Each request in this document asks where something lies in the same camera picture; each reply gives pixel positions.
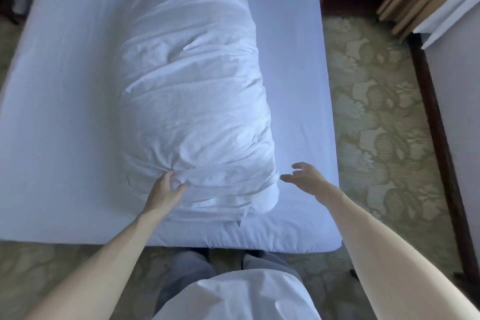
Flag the person's left hand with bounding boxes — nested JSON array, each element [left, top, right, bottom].
[[142, 170, 188, 215]]

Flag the person's right hand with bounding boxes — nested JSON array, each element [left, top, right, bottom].
[[280, 162, 335, 200]]

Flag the white duvet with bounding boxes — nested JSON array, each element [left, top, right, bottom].
[[116, 0, 281, 222]]

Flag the person's left forearm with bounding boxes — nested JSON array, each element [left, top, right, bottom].
[[23, 208, 166, 320]]

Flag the person's right forearm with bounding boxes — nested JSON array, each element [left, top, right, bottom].
[[325, 185, 480, 320]]

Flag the person's grey trousers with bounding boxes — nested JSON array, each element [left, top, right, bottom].
[[154, 250, 303, 313]]

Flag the person's white shirt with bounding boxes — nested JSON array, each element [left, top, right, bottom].
[[152, 270, 322, 320]]

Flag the white bed mattress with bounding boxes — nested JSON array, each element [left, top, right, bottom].
[[0, 0, 343, 254]]

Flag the dark wooden baseboard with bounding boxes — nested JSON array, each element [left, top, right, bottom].
[[408, 33, 480, 287]]

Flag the white sheer curtain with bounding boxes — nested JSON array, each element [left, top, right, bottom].
[[412, 0, 480, 50]]

